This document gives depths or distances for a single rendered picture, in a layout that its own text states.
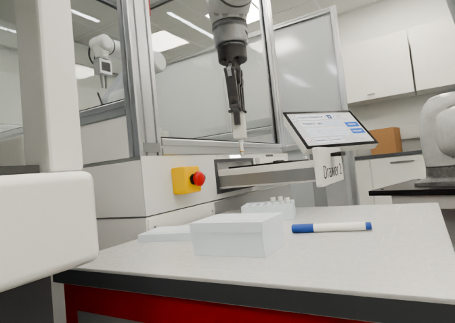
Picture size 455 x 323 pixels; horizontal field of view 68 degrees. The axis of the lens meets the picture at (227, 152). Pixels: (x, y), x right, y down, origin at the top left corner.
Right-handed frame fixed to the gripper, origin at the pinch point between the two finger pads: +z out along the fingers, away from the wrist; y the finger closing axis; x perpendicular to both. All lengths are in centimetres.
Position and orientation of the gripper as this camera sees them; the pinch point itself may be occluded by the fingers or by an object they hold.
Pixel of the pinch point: (239, 126)
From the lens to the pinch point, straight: 85.2
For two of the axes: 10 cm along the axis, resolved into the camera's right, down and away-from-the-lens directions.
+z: 0.9, 9.9, -0.6
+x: -9.7, 1.0, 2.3
